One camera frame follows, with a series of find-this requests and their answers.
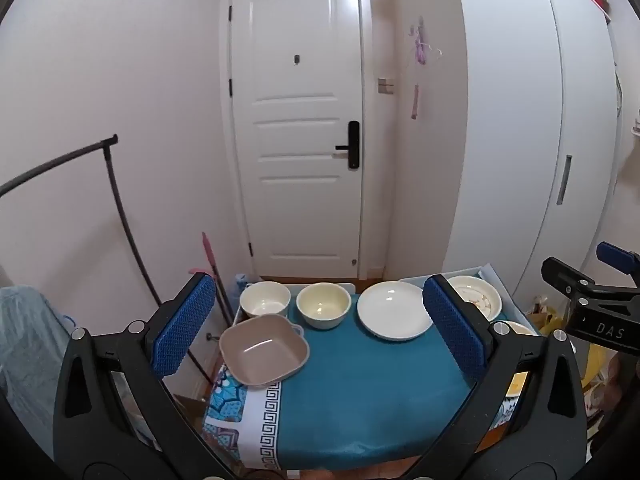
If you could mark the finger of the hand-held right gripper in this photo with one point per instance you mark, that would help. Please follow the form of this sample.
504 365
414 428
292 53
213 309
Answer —
565 272
617 257

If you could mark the black clothes rack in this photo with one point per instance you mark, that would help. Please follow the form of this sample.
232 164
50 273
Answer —
120 200

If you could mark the grey blue cloth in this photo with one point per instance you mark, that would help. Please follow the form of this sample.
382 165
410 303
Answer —
30 350

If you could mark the orange patterned plate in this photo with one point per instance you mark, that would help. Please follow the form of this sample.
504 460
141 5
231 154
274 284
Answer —
475 295

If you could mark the cream ceramic bowl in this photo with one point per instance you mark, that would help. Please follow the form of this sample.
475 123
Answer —
322 305

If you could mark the plain white plate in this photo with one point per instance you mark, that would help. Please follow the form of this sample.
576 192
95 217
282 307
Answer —
390 310

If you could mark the small cream dish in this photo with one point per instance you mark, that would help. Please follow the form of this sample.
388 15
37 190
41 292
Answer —
516 327

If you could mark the white ceramic bowl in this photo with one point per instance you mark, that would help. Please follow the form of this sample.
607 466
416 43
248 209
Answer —
265 300

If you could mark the purple wall hanger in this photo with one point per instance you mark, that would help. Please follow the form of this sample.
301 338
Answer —
421 40

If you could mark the teal tablecloth with patterned border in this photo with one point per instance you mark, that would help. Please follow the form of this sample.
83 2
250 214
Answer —
360 390

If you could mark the blue plastic bottle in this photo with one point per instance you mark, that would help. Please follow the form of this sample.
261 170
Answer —
240 285

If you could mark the white wardrobe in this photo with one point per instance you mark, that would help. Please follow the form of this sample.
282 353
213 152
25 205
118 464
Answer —
515 135

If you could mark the pink broom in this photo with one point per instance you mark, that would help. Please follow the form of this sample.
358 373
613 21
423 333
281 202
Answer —
209 255

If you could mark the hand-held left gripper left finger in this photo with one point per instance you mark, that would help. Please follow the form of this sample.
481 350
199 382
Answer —
182 325

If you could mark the yellow plastic bag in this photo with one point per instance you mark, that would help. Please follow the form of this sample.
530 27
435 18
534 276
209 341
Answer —
597 365

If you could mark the wall light switch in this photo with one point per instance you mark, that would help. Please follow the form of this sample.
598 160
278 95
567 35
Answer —
385 85

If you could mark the pink wall strip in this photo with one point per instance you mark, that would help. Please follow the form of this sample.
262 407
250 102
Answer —
415 102

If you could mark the pink square bowl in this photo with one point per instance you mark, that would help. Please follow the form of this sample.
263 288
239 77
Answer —
260 355

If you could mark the white panelled door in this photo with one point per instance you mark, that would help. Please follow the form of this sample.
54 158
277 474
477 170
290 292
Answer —
300 160

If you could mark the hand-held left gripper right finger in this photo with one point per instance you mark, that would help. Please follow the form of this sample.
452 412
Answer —
452 330

